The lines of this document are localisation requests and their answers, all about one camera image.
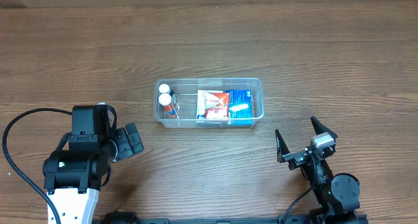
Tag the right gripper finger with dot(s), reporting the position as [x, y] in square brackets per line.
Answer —
[282, 150]
[319, 128]

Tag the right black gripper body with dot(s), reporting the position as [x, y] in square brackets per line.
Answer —
[302, 154]

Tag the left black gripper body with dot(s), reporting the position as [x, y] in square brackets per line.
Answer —
[129, 140]

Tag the blue medicine box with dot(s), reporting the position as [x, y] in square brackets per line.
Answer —
[240, 107]

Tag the orange tube white cap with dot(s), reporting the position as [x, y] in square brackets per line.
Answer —
[172, 109]

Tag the black bottle white cap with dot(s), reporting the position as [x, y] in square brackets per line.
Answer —
[165, 88]

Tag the red medicine box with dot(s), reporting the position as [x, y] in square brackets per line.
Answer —
[217, 105]

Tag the white plaster box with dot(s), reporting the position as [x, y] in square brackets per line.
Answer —
[201, 104]

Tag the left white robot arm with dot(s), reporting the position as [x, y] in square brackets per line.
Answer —
[78, 168]

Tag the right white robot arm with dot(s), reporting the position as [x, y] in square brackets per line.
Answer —
[337, 195]

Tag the clear plastic container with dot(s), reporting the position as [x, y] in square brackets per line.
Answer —
[186, 93]

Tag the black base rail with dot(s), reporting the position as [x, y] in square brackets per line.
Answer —
[228, 220]

